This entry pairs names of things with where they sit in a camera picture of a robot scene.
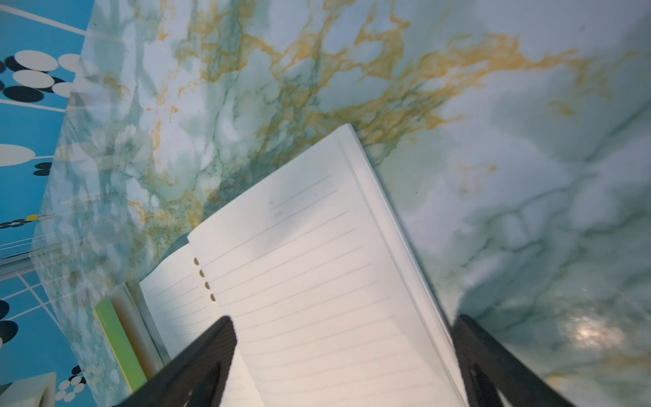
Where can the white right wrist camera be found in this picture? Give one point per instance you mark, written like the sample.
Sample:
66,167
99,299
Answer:
36,391

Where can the green cover notebook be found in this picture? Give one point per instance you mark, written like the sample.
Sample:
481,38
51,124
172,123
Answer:
128,337

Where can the orange cover notebook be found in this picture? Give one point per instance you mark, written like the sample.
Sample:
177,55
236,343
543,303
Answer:
328,302

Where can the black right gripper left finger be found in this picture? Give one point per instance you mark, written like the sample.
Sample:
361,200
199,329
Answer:
197,376

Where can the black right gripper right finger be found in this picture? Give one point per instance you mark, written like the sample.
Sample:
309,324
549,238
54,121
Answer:
492,375

